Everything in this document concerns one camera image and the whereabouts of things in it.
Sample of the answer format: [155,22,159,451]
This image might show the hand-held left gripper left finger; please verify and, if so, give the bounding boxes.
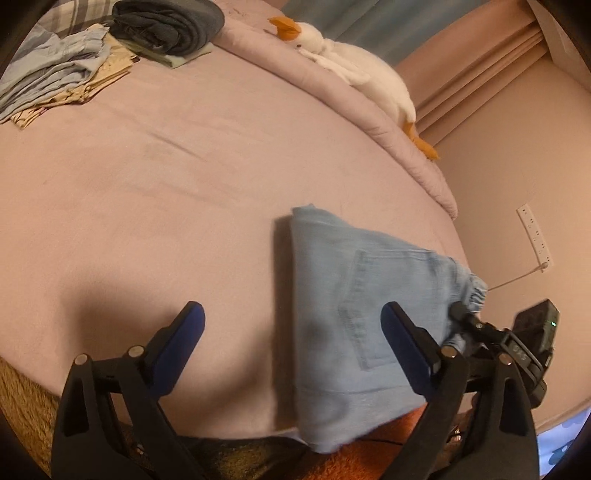
[51,301,206,480]

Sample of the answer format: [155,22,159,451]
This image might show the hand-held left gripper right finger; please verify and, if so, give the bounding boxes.
[380,301,540,480]

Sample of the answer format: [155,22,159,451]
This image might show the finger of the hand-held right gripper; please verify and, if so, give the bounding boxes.
[450,301,511,347]

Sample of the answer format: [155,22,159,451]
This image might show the light blue denim pants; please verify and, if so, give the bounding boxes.
[290,203,489,455]

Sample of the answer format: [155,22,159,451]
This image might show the dark grey folded pants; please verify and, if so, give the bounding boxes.
[111,0,226,55]

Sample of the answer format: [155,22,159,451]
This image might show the white power strip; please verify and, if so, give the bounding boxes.
[516,202,552,274]

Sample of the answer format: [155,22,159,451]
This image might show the orange cloth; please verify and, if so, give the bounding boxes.
[305,406,476,480]

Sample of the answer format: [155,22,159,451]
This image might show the blue and white printed cloth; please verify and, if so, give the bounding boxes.
[538,411,587,480]

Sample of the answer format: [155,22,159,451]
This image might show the dark olive cloth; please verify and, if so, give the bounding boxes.
[175,434,315,480]

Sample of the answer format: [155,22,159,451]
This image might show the brown woven rug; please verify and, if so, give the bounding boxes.
[0,357,61,476]

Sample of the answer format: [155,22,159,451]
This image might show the pink curtain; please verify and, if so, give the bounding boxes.
[394,0,555,144]

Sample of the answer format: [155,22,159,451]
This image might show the white goose plush toy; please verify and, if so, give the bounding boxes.
[269,17,441,161]

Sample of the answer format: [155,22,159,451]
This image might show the green folded cloth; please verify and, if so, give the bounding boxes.
[121,39,214,69]

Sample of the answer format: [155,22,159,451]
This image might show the beige printed folded cloth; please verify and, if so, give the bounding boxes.
[10,23,139,129]

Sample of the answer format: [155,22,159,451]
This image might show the light blue folded shirt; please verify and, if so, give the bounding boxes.
[0,23,112,123]

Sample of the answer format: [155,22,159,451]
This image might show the pink quilt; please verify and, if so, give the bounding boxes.
[210,0,459,220]

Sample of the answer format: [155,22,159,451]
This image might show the blue curtain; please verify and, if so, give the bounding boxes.
[281,0,462,65]

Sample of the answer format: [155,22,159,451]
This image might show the plaid blanket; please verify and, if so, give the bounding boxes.
[28,0,121,35]

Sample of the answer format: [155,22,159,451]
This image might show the white cable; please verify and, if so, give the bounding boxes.
[487,263,548,292]

